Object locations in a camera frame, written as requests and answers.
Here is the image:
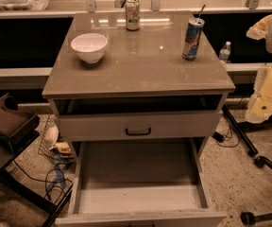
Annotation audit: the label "blue silver redbull can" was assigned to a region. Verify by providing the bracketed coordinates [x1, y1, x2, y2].
[182, 18, 205, 61]

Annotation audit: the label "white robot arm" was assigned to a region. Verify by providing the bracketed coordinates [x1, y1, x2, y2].
[246, 14, 272, 124]

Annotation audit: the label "grey drawer cabinet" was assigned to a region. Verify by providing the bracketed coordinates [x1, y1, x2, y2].
[42, 11, 234, 151]

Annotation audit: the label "open grey drawer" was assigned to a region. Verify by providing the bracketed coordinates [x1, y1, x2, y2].
[55, 139, 226, 227]

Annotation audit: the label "green white soda can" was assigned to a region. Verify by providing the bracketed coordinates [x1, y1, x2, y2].
[125, 0, 140, 31]

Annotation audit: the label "white bowl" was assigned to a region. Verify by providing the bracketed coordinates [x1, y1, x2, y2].
[71, 33, 108, 63]

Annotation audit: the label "clear plastic water bottle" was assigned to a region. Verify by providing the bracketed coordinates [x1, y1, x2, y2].
[219, 42, 231, 63]

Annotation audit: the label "black stand leg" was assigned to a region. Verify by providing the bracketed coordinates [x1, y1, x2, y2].
[222, 105, 258, 157]

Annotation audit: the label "black caster wheel leg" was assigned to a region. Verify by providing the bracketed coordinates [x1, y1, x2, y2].
[240, 212, 272, 226]

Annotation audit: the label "closed drawer with black handle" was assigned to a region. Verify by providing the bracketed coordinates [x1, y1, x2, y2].
[55, 111, 222, 141]

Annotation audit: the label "wire basket with items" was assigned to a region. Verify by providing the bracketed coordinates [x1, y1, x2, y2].
[38, 115, 73, 162]

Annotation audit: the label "black floor cables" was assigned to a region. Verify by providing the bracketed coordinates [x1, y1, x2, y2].
[8, 142, 74, 206]

